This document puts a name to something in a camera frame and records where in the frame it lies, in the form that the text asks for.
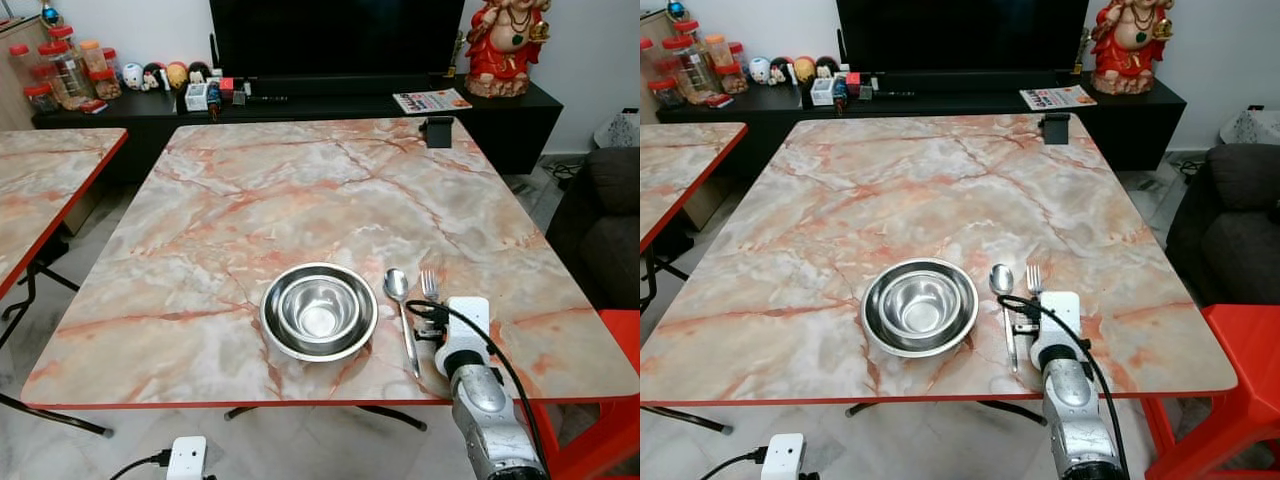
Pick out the silver metal spoon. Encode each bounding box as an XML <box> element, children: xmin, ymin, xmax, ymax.
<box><xmin>383</xmin><ymin>267</ymin><xmax>424</xmax><ymax>380</ymax></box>
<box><xmin>988</xmin><ymin>263</ymin><xmax>1022</xmax><ymax>374</ymax></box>

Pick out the round steel bowl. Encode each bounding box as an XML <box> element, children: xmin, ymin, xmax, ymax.
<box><xmin>277</xmin><ymin>274</ymin><xmax>364</xmax><ymax>347</ymax></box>
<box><xmin>879</xmin><ymin>269</ymin><xmax>964</xmax><ymax>342</ymax></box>

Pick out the round steel plate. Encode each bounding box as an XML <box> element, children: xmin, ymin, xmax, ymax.
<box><xmin>260</xmin><ymin>262</ymin><xmax>380</xmax><ymax>363</ymax></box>
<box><xmin>860</xmin><ymin>257</ymin><xmax>980</xmax><ymax>359</ymax></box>

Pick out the dark grey sofa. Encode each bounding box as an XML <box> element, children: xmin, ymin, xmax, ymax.
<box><xmin>546</xmin><ymin>145</ymin><xmax>641</xmax><ymax>313</ymax></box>
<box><xmin>1164</xmin><ymin>142</ymin><xmax>1280</xmax><ymax>307</ymax></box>

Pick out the red plastic chair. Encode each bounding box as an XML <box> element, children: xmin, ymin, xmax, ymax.
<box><xmin>1143</xmin><ymin>302</ymin><xmax>1280</xmax><ymax>480</ymax></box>
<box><xmin>528</xmin><ymin>309</ymin><xmax>641</xmax><ymax>480</ymax></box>

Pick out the colourful printed magazine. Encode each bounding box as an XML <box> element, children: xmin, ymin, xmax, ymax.
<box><xmin>392</xmin><ymin>88</ymin><xmax>474</xmax><ymax>115</ymax></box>
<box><xmin>1019</xmin><ymin>85</ymin><xmax>1099</xmax><ymax>112</ymax></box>

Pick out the white patterned bag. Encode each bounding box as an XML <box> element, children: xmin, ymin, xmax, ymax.
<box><xmin>594</xmin><ymin>109</ymin><xmax>641</xmax><ymax>152</ymax></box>
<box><xmin>1219</xmin><ymin>104</ymin><xmax>1280</xmax><ymax>147</ymax></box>

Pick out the red seated deity statue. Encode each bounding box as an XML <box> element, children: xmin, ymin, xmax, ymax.
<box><xmin>1089</xmin><ymin>0</ymin><xmax>1177</xmax><ymax>97</ymax></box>
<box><xmin>465</xmin><ymin>0</ymin><xmax>554</xmax><ymax>100</ymax></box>

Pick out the black flat screen television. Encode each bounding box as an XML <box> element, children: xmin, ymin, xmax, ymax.
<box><xmin>208</xmin><ymin>0</ymin><xmax>472</xmax><ymax>83</ymax></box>
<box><xmin>835</xmin><ymin>0</ymin><xmax>1092</xmax><ymax>78</ymax></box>

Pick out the large clear jar red lid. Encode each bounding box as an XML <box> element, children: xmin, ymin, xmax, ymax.
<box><xmin>38</xmin><ymin>42</ymin><xmax>92</xmax><ymax>107</ymax></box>
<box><xmin>664</xmin><ymin>36</ymin><xmax>715</xmax><ymax>101</ymax></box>

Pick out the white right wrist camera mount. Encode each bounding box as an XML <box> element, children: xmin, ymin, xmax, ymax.
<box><xmin>1030</xmin><ymin>291</ymin><xmax>1084</xmax><ymax>367</ymax></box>
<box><xmin>437</xmin><ymin>296</ymin><xmax>492</xmax><ymax>377</ymax></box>

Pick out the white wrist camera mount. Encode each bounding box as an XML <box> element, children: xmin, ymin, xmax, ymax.
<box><xmin>1030</xmin><ymin>291</ymin><xmax>1084</xmax><ymax>367</ymax></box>
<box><xmin>437</xmin><ymin>296</ymin><xmax>492</xmax><ymax>377</ymax></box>
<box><xmin>762</xmin><ymin>433</ymin><xmax>808</xmax><ymax>480</ymax></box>
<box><xmin>167</xmin><ymin>436</ymin><xmax>210</xmax><ymax>480</ymax></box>

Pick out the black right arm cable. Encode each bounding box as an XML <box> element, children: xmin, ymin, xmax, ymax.
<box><xmin>405</xmin><ymin>299</ymin><xmax>547</xmax><ymax>473</ymax></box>
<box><xmin>998</xmin><ymin>294</ymin><xmax>1130</xmax><ymax>473</ymax></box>

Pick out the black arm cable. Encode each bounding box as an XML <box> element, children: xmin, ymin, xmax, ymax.
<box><xmin>108</xmin><ymin>449</ymin><xmax>173</xmax><ymax>480</ymax></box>
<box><xmin>998</xmin><ymin>294</ymin><xmax>1130</xmax><ymax>473</ymax></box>
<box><xmin>698</xmin><ymin>446</ymin><xmax>769</xmax><ymax>480</ymax></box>
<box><xmin>405</xmin><ymin>299</ymin><xmax>547</xmax><ymax>473</ymax></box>

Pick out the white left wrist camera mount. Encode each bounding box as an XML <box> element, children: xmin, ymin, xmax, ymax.
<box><xmin>762</xmin><ymin>433</ymin><xmax>808</xmax><ymax>480</ymax></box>
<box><xmin>167</xmin><ymin>436</ymin><xmax>210</xmax><ymax>480</ymax></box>

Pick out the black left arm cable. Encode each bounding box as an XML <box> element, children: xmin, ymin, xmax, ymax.
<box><xmin>108</xmin><ymin>449</ymin><xmax>173</xmax><ymax>480</ymax></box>
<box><xmin>698</xmin><ymin>446</ymin><xmax>769</xmax><ymax>480</ymax></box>

